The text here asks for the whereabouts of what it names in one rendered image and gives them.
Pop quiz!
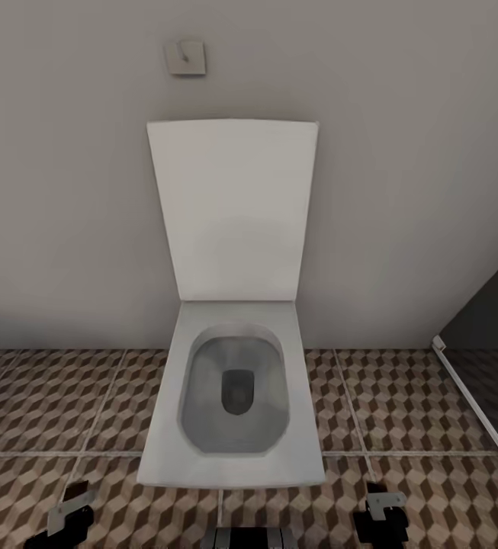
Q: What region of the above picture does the robot trunk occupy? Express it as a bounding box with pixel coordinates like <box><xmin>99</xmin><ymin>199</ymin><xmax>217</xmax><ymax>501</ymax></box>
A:
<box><xmin>199</xmin><ymin>527</ymin><xmax>298</xmax><ymax>549</ymax></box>

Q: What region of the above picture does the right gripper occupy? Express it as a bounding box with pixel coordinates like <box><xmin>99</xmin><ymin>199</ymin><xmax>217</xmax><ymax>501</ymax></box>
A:
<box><xmin>353</xmin><ymin>508</ymin><xmax>408</xmax><ymax>549</ymax></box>

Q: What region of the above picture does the mousetrap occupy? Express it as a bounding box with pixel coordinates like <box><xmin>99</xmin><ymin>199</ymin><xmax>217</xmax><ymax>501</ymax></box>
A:
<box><xmin>367</xmin><ymin>481</ymin><xmax>388</xmax><ymax>494</ymax></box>
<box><xmin>63</xmin><ymin>481</ymin><xmax>88</xmax><ymax>502</ymax></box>

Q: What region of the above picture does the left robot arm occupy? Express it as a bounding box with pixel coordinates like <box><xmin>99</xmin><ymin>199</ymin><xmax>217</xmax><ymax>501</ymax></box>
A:
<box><xmin>24</xmin><ymin>490</ymin><xmax>96</xmax><ymax>549</ymax></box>

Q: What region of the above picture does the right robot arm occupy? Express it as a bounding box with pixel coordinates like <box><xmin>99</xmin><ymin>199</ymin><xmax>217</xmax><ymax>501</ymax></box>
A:
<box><xmin>353</xmin><ymin>490</ymin><xmax>408</xmax><ymax>549</ymax></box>

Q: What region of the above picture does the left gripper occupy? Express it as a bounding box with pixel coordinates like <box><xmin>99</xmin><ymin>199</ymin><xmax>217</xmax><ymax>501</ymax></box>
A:
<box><xmin>24</xmin><ymin>506</ymin><xmax>93</xmax><ymax>549</ymax></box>

